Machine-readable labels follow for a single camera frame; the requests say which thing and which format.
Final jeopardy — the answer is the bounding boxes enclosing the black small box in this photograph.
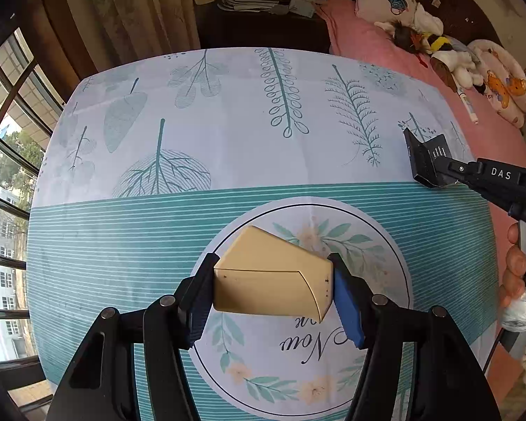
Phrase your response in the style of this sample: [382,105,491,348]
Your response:
[403,128,457,189]

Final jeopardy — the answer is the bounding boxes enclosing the leaf print tablecloth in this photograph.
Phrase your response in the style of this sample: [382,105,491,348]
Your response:
[24,46,498,421]

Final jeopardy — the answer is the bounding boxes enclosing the brown furry toy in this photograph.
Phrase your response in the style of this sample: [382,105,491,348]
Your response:
[390,24,426,51]

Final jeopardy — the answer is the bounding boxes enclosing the dark window grille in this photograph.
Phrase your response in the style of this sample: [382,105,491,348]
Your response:
[0,26,66,404]

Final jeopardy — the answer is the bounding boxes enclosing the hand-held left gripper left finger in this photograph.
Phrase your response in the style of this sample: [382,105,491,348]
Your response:
[46,252,220,421]

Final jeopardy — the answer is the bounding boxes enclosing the white marker pen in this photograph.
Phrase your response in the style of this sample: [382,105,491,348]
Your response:
[456,90,480,124]

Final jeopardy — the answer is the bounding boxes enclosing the pink bed sheet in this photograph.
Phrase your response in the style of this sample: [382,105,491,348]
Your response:
[318,0,526,281]

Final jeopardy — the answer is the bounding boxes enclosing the dark wooden nightstand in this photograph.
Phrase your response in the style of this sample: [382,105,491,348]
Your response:
[195,0,334,55]

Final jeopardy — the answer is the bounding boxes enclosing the bee plush toy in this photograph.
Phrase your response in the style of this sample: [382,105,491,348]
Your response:
[421,31,454,55]

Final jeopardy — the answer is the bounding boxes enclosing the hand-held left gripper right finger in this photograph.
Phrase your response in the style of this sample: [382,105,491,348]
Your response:
[326,252,489,421]

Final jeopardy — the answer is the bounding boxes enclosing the grey and white plush toy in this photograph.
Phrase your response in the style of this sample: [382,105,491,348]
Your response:
[432,46,485,88]

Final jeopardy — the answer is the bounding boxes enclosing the rolled bear print blanket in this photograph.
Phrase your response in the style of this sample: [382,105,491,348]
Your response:
[467,39,526,129]

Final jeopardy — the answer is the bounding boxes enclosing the person's right hand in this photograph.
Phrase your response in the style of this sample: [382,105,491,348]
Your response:
[497,221,526,321]

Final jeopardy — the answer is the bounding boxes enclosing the beige patterned curtain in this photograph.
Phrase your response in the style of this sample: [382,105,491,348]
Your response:
[59,0,202,80]

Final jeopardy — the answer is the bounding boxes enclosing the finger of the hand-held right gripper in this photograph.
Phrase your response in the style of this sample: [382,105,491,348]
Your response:
[436,160,485,187]

